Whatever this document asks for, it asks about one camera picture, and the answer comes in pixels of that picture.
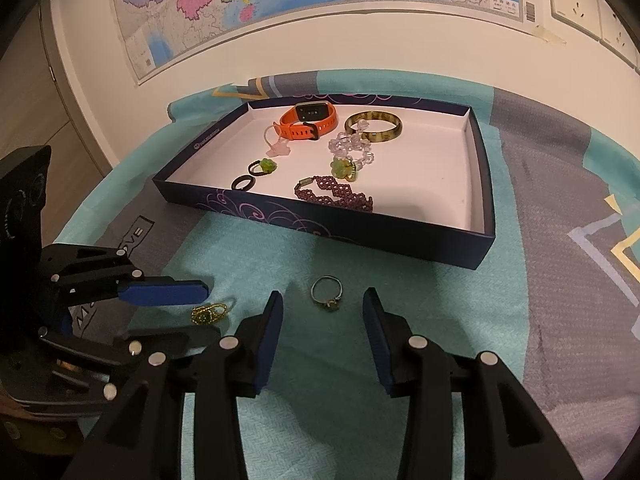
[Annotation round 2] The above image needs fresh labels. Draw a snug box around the silver ring with stone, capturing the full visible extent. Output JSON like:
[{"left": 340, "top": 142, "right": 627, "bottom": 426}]
[{"left": 309, "top": 274, "right": 344, "bottom": 313}]

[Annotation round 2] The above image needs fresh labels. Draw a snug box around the tortoiseshell bangle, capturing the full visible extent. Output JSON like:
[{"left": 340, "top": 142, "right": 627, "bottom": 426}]
[{"left": 344, "top": 110, "right": 404, "bottom": 143}]

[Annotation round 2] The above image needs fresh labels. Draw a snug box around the orange smart watch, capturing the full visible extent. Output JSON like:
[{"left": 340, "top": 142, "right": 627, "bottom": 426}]
[{"left": 274, "top": 101, "right": 338, "bottom": 141}]

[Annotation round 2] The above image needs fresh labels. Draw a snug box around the pink star hair tie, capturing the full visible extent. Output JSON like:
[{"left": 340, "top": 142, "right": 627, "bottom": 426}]
[{"left": 263, "top": 124, "right": 293, "bottom": 158}]

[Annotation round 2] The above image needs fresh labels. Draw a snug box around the green flower hair tie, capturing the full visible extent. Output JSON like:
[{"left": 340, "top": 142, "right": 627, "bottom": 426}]
[{"left": 247, "top": 157, "right": 278, "bottom": 178}]

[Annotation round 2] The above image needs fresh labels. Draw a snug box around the white wall socket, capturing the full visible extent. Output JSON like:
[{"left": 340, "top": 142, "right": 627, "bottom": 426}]
[
  {"left": 550, "top": 0, "right": 601, "bottom": 40},
  {"left": 598, "top": 0, "right": 638, "bottom": 68}
]

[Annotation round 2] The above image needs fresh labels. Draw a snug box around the green stone ring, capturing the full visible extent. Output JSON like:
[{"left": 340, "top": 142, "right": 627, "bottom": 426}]
[{"left": 330, "top": 156, "right": 359, "bottom": 183}]

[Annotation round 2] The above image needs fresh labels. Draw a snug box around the clear pink bead bracelet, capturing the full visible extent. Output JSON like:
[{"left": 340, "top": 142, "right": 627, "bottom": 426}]
[{"left": 327, "top": 130, "right": 376, "bottom": 168}]

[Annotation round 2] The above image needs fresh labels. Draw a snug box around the dark purple bead bracelet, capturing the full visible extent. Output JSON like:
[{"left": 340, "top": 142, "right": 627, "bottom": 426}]
[{"left": 293, "top": 174, "right": 376, "bottom": 214}]

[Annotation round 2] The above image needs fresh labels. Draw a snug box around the dark blue shallow box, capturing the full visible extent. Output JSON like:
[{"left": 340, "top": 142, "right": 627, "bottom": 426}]
[{"left": 154, "top": 94, "right": 496, "bottom": 269}]

